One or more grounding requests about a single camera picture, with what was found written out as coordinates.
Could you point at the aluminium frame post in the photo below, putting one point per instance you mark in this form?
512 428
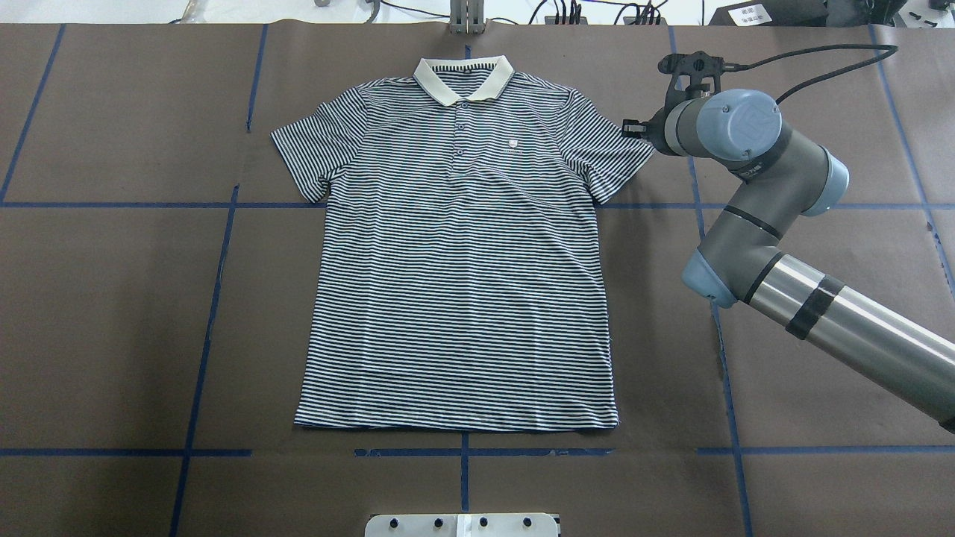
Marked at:
466 17

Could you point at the striped polo shirt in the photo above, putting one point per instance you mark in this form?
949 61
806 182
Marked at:
460 283

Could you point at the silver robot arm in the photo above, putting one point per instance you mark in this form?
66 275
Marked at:
745 257

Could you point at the black box with label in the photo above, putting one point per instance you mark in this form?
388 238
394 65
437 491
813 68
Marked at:
836 14

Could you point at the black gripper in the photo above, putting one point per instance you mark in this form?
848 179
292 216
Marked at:
656 125

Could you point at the white pedestal column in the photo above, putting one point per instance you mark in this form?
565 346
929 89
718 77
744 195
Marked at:
465 524

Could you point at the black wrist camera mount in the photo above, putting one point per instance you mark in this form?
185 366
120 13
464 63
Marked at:
692 76

